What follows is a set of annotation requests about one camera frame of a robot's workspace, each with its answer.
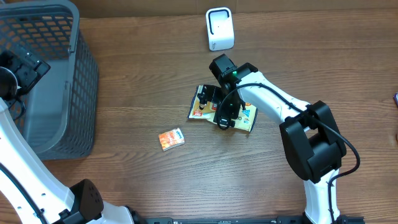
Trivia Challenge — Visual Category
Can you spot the white barcode scanner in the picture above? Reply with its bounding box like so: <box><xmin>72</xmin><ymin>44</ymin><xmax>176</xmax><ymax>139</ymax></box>
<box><xmin>205</xmin><ymin>7</ymin><xmax>234</xmax><ymax>51</ymax></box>

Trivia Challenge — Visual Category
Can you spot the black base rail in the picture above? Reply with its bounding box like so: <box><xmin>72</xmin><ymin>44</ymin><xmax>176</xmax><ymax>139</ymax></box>
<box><xmin>146</xmin><ymin>215</ymin><xmax>366</xmax><ymax>224</ymax></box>

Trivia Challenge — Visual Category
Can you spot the yellow wet wipes pack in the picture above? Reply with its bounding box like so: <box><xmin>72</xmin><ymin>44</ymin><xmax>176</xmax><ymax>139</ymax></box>
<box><xmin>187</xmin><ymin>85</ymin><xmax>257</xmax><ymax>132</ymax></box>

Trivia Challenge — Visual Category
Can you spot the red purple pad package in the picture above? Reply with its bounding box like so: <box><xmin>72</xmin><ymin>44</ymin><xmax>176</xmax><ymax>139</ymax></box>
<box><xmin>393</xmin><ymin>92</ymin><xmax>398</xmax><ymax>107</ymax></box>

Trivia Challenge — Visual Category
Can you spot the small orange snack packet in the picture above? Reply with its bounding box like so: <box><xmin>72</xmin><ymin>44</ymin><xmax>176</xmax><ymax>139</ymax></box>
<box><xmin>159</xmin><ymin>128</ymin><xmax>185</xmax><ymax>151</ymax></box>

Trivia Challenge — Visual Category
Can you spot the dark grey plastic basket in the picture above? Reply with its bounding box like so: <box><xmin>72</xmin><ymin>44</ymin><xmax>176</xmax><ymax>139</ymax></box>
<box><xmin>1</xmin><ymin>1</ymin><xmax>99</xmax><ymax>160</ymax></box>

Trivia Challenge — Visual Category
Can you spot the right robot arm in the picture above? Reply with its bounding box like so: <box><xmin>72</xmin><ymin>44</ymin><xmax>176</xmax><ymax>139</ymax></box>
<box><xmin>197</xmin><ymin>54</ymin><xmax>346</xmax><ymax>223</ymax></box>

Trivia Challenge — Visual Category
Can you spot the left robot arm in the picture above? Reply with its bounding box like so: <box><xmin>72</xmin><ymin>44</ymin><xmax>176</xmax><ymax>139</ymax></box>
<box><xmin>1</xmin><ymin>50</ymin><xmax>146</xmax><ymax>224</ymax></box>

